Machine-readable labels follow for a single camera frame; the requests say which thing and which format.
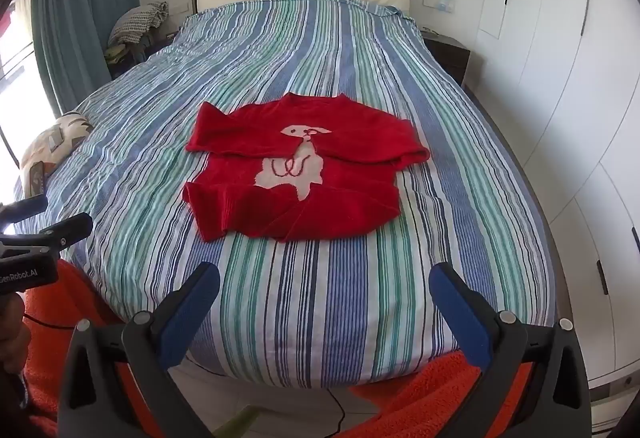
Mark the wall socket panel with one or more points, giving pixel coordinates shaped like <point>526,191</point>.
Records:
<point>442,2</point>

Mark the pile of checked clothes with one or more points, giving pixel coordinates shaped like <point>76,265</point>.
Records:
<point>137,23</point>

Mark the blue curtain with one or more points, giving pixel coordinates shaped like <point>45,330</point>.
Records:
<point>75,18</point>

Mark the patterned pillow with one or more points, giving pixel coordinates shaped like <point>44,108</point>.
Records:
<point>55,143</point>

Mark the red knitted sweater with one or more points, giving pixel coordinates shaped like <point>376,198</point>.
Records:
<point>350,188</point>

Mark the white wardrobe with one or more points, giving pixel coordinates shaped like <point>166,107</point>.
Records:
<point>560,68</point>

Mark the orange fleece garment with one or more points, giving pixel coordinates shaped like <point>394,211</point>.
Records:
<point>65,298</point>

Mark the small item on nightstand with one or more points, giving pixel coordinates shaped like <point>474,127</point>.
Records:
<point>430,31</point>

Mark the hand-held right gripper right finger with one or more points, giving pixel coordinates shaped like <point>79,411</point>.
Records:
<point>460,313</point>

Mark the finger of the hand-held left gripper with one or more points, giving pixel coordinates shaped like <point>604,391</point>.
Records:
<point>22,210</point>
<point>60,233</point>

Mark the dark wooden nightstand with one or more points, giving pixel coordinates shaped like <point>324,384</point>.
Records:
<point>145,49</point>
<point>450,55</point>

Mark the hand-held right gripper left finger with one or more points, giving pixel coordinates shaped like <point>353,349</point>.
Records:
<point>192,313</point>

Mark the striped bed sheet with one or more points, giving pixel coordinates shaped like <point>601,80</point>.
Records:
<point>320,58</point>

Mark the person's left hand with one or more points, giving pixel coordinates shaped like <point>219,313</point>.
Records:
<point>11,343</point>

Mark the window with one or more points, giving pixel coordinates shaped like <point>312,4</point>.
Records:
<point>20,83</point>

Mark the green floor item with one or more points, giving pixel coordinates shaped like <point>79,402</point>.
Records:
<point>239,423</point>

